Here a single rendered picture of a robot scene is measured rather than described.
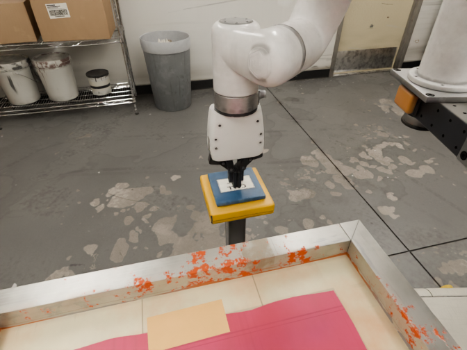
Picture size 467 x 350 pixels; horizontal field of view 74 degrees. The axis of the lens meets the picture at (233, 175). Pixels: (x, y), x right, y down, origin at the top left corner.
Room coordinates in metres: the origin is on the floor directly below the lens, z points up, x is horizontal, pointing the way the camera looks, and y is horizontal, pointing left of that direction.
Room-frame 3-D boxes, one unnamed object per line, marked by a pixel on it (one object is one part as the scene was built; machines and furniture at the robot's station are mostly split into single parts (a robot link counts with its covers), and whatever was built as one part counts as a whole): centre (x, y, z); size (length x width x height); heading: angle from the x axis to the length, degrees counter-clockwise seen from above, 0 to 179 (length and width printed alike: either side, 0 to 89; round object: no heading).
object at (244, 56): (0.46, -0.03, 1.22); 0.15 x 0.10 x 0.11; 53
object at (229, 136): (0.50, 0.00, 1.09); 0.10 x 0.07 x 0.11; 104
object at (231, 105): (0.50, -0.01, 1.15); 0.09 x 0.07 x 0.03; 104
